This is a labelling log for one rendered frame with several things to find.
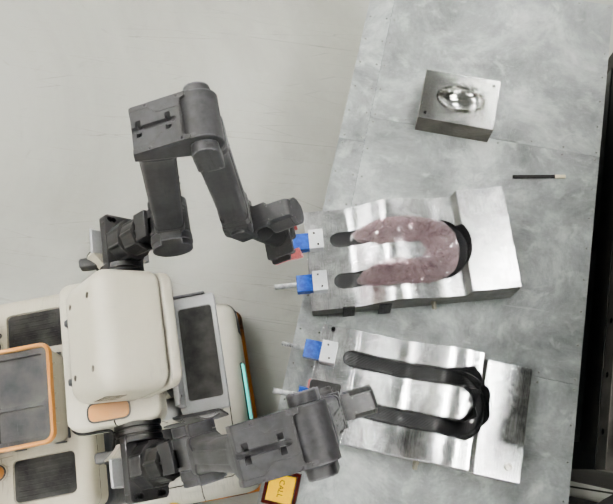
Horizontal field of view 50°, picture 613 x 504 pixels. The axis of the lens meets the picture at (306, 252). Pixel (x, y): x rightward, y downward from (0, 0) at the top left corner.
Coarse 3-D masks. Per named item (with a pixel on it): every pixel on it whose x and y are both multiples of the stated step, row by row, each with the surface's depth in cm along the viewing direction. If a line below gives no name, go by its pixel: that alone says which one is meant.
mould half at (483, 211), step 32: (480, 192) 162; (320, 224) 166; (352, 224) 166; (480, 224) 159; (320, 256) 164; (352, 256) 163; (384, 256) 159; (416, 256) 159; (480, 256) 157; (512, 256) 156; (352, 288) 161; (384, 288) 157; (416, 288) 157; (448, 288) 158; (480, 288) 154; (512, 288) 155
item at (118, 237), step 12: (108, 216) 131; (108, 228) 130; (120, 228) 128; (132, 228) 126; (108, 240) 128; (120, 240) 127; (132, 240) 125; (108, 252) 127; (120, 252) 127; (132, 252) 128; (144, 252) 129; (108, 264) 127
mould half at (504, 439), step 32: (384, 352) 153; (416, 352) 152; (448, 352) 148; (480, 352) 147; (352, 384) 150; (384, 384) 151; (416, 384) 149; (512, 384) 152; (448, 416) 143; (512, 416) 150; (384, 448) 146; (416, 448) 144; (448, 448) 141; (480, 448) 148; (512, 448) 148; (512, 480) 145
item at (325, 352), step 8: (288, 344) 153; (296, 344) 153; (312, 344) 152; (320, 344) 152; (328, 344) 152; (336, 344) 150; (304, 352) 151; (312, 352) 151; (320, 352) 150; (328, 352) 150; (336, 352) 151; (320, 360) 149; (328, 360) 149
